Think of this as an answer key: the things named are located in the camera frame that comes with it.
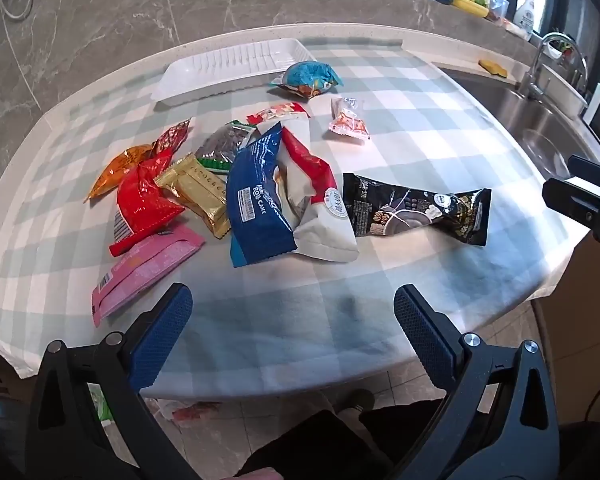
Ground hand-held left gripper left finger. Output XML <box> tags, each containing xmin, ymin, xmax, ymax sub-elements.
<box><xmin>25</xmin><ymin>282</ymin><xmax>201</xmax><ymax>480</ymax></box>

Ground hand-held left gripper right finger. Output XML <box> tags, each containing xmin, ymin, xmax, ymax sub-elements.
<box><xmin>387</xmin><ymin>284</ymin><xmax>561</xmax><ymax>480</ymax></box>

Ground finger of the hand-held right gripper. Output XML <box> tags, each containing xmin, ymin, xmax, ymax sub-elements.
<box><xmin>541</xmin><ymin>176</ymin><xmax>600</xmax><ymax>222</ymax></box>
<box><xmin>567</xmin><ymin>155</ymin><xmax>600</xmax><ymax>187</ymax></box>

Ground pink snack packet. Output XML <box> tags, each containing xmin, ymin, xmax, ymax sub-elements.
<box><xmin>91</xmin><ymin>222</ymin><xmax>206</xmax><ymax>328</ymax></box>

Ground long black snack packet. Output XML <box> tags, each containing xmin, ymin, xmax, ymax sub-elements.
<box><xmin>342</xmin><ymin>172</ymin><xmax>492</xmax><ymax>247</ymax></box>

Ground large white-red snack packet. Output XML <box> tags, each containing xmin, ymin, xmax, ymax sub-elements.
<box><xmin>257</xmin><ymin>112</ymin><xmax>358</xmax><ymax>263</ymax></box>

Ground gold snack packet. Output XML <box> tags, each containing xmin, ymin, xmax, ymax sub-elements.
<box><xmin>156</xmin><ymin>154</ymin><xmax>231</xmax><ymax>240</ymax></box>

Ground dark blue cake packet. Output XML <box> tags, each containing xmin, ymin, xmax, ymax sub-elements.
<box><xmin>227</xmin><ymin>122</ymin><xmax>311</xmax><ymax>268</ymax></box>

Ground orange snack packet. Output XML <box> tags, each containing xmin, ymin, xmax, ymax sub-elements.
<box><xmin>84</xmin><ymin>144</ymin><xmax>153</xmax><ymax>203</ymax></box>

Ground dark red shiny snack packet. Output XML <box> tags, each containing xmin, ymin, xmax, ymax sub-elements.
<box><xmin>150</xmin><ymin>117</ymin><xmax>193</xmax><ymax>158</ymax></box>

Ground green-edged clear seed packet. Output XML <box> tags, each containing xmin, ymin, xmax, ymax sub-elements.
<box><xmin>195</xmin><ymin>120</ymin><xmax>256</xmax><ymax>176</ymax></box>

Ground small pink-white snack packet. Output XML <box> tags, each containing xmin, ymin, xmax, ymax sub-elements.
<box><xmin>327</xmin><ymin>96</ymin><xmax>372</xmax><ymax>141</ymax></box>

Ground small red-white snack packet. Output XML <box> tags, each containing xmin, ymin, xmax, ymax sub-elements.
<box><xmin>246</xmin><ymin>101</ymin><xmax>311</xmax><ymax>126</ymax></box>

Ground white plastic tray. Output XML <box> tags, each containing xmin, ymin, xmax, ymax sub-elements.
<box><xmin>150</xmin><ymin>37</ymin><xmax>317</xmax><ymax>107</ymax></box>

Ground teal round snack packet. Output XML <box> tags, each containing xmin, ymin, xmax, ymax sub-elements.
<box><xmin>269</xmin><ymin>60</ymin><xmax>343</xmax><ymax>98</ymax></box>

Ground steel sink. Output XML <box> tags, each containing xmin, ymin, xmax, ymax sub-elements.
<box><xmin>440</xmin><ymin>67</ymin><xmax>600</xmax><ymax>181</ymax></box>

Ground white sink caddy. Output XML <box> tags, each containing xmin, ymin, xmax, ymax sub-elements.
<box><xmin>542</xmin><ymin>62</ymin><xmax>588</xmax><ymax>121</ymax></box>

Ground white plastic bag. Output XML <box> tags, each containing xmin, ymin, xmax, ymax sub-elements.
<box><xmin>145</xmin><ymin>397</ymin><xmax>221</xmax><ymax>427</ymax></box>

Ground chrome faucet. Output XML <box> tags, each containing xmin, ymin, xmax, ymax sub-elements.
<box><xmin>522</xmin><ymin>32</ymin><xmax>588</xmax><ymax>101</ymax></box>

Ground yellow sponge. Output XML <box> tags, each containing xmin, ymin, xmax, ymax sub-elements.
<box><xmin>478</xmin><ymin>59</ymin><xmax>510</xmax><ymax>80</ymax></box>

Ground white spray bottle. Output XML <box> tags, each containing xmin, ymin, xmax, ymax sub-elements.
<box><xmin>512</xmin><ymin>0</ymin><xmax>538</xmax><ymax>31</ymax></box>

